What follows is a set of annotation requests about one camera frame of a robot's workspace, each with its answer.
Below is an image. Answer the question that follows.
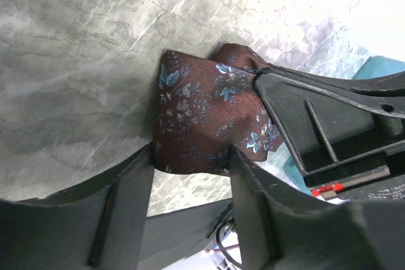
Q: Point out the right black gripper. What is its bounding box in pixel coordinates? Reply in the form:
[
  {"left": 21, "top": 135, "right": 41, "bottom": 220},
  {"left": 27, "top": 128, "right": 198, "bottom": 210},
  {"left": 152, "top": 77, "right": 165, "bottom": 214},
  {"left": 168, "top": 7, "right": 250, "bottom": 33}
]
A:
[{"left": 254, "top": 67, "right": 404, "bottom": 202}]

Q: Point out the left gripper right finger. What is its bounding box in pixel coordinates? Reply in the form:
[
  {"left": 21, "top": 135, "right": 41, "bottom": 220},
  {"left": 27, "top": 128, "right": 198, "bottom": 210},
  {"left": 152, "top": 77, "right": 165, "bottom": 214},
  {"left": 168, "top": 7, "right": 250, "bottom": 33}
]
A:
[{"left": 229, "top": 147, "right": 404, "bottom": 269}]

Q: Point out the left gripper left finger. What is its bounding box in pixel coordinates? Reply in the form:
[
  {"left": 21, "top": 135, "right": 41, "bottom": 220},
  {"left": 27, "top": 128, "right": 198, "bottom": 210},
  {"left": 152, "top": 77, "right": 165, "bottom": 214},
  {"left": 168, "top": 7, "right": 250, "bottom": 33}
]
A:
[{"left": 1, "top": 145, "right": 154, "bottom": 269}]

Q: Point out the brown blue floral tie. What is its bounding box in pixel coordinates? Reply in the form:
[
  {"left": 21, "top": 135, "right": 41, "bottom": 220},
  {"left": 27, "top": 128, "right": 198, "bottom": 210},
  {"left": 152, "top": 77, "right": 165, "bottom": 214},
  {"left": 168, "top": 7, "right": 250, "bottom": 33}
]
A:
[{"left": 153, "top": 44, "right": 283, "bottom": 175}]

